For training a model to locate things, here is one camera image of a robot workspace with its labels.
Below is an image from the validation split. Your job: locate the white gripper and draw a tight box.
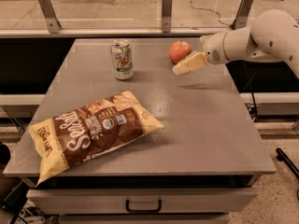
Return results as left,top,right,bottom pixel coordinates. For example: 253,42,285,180
172,33,228,75

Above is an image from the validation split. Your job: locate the red apple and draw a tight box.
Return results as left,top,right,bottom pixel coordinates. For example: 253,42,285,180
168,40,192,63

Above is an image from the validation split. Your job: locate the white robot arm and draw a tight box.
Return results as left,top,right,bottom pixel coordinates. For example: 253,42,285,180
172,9,299,77

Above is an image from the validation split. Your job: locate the silver green soda can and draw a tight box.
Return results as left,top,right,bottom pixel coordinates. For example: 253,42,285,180
110,39,134,80

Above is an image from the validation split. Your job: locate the black bar on floor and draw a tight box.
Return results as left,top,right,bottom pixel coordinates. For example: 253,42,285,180
276,148,299,179

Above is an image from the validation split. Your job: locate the yellow brown chip bag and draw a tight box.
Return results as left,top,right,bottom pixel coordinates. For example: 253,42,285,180
29,91,163,183

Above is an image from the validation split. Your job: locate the black cable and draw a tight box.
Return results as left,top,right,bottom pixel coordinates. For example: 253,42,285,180
186,0,260,117

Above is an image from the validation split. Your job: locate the right metal railing bracket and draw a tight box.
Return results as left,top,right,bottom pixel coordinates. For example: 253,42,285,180
231,0,254,30

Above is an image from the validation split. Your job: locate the metal railing bracket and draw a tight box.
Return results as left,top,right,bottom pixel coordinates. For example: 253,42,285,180
161,0,173,33
231,0,254,30
37,0,61,34

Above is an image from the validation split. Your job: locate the middle metal railing bracket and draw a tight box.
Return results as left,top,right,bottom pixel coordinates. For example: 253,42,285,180
161,0,173,33

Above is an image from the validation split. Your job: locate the left metal railing bracket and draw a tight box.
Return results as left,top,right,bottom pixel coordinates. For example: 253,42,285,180
37,0,61,34

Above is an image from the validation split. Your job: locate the grey drawer with black handle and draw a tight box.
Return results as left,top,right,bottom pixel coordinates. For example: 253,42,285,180
27,188,256,215

